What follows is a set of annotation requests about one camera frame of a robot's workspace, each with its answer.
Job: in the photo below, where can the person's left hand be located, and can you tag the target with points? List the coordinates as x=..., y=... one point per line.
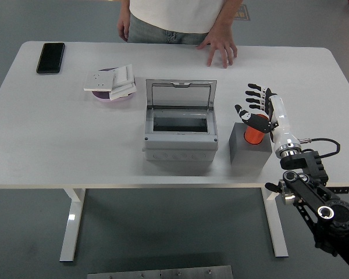
x=219, y=40

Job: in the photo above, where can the person's right hand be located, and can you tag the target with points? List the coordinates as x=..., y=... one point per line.
x=122, y=26

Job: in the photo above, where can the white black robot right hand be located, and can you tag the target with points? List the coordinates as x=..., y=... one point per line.
x=282, y=130

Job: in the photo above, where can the orange cylindrical battery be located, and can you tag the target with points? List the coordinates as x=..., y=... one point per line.
x=253, y=136

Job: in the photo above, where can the transparent hinged box lid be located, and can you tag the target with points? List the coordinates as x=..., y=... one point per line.
x=180, y=93

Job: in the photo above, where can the grey box cover frame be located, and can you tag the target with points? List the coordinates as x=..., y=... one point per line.
x=180, y=136

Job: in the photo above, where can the grey plastic junction box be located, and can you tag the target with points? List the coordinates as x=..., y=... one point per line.
x=180, y=152

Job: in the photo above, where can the person's left forearm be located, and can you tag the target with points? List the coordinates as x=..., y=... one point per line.
x=227, y=13

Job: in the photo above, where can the person's right forearm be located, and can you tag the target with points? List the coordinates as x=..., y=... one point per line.
x=125, y=7

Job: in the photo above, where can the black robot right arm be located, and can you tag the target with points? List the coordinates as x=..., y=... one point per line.
x=305, y=186

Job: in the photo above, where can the brown floor sign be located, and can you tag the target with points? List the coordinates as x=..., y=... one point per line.
x=242, y=13

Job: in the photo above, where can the grey block with round hole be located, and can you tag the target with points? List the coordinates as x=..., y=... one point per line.
x=247, y=155

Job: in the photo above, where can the person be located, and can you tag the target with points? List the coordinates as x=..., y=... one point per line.
x=174, y=20

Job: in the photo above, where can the purple shallow bowl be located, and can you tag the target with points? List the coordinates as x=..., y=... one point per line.
x=104, y=98

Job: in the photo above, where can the black smartphone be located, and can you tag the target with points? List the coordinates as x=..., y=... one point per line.
x=50, y=58

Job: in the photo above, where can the black table control panel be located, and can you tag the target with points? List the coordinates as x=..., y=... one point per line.
x=341, y=190

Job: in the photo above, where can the white table leg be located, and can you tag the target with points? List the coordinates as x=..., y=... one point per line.
x=276, y=232
x=71, y=226

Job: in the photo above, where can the grey metal plate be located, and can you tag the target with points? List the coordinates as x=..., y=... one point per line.
x=160, y=273

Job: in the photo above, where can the white wall switch panel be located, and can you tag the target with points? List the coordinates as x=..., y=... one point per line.
x=122, y=92
x=123, y=74

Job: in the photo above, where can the white wall socket panel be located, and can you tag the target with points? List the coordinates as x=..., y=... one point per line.
x=99, y=81

